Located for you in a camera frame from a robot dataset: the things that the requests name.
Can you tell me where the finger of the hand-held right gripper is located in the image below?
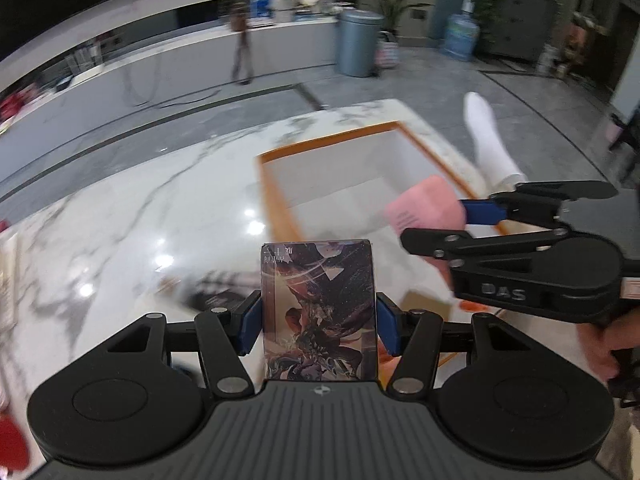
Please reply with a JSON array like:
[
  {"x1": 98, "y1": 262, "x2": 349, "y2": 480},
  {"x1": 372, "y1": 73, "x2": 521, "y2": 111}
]
[
  {"x1": 401, "y1": 227, "x2": 571, "y2": 267},
  {"x1": 460, "y1": 181, "x2": 620, "y2": 233}
]

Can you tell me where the grey-blue trash can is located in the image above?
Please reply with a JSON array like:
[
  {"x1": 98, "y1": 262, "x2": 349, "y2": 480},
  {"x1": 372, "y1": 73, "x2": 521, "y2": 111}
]
[{"x1": 334, "y1": 9, "x2": 385, "y2": 79}]

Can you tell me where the green potted plant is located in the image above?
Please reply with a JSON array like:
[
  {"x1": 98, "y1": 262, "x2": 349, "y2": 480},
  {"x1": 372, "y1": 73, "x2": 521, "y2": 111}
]
[{"x1": 354, "y1": 0, "x2": 437, "y2": 43}]

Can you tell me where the brown leather bag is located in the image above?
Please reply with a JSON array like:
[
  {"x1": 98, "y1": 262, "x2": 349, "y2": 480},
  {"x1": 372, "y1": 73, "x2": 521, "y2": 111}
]
[{"x1": 229, "y1": 2, "x2": 254, "y2": 86}]

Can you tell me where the white tv console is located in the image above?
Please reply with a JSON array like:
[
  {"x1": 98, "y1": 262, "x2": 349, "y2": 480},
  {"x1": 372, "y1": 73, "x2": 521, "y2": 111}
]
[{"x1": 0, "y1": 10, "x2": 347, "y2": 133}]

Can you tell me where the black cable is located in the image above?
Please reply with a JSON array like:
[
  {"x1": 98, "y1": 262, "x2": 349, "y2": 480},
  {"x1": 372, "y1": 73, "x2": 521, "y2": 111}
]
[{"x1": 124, "y1": 55, "x2": 227, "y2": 109}]

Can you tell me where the grey metal cabinet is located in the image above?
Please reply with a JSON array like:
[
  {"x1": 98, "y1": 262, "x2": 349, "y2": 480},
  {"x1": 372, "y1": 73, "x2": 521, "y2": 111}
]
[{"x1": 486, "y1": 0, "x2": 562, "y2": 64}]

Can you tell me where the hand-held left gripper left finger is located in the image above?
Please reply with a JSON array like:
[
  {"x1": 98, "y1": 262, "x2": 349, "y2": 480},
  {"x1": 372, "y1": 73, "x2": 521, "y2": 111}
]
[{"x1": 107, "y1": 292, "x2": 264, "y2": 399}]

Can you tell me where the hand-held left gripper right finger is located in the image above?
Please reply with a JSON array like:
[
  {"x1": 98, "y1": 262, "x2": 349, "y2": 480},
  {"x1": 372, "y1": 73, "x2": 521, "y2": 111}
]
[{"x1": 376, "y1": 294, "x2": 531, "y2": 397}]

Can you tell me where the orange-rimmed white storage box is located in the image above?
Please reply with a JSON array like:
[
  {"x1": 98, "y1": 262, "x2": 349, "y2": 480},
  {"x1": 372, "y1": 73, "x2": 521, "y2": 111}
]
[{"x1": 257, "y1": 120, "x2": 508, "y2": 368}]

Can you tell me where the blue water jug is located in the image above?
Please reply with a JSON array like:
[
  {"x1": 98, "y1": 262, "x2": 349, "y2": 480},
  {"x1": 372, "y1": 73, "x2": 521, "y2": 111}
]
[{"x1": 442, "y1": 0, "x2": 481, "y2": 62}]

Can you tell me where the person's white-socked foot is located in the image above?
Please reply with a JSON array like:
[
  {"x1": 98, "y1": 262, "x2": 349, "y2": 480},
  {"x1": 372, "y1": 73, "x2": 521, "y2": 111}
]
[{"x1": 462, "y1": 92, "x2": 529, "y2": 192}]

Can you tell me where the person's right hand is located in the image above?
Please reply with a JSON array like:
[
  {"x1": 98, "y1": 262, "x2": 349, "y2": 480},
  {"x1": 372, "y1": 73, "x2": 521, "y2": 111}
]
[{"x1": 579, "y1": 321, "x2": 622, "y2": 382}]

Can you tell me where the woven pink basket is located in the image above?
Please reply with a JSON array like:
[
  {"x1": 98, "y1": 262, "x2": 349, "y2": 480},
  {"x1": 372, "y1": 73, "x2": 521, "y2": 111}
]
[{"x1": 375, "y1": 32, "x2": 401, "y2": 67}]

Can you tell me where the dark illustrated card pack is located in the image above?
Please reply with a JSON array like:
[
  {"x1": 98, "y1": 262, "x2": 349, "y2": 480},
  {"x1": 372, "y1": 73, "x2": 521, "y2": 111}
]
[{"x1": 261, "y1": 240, "x2": 377, "y2": 384}]

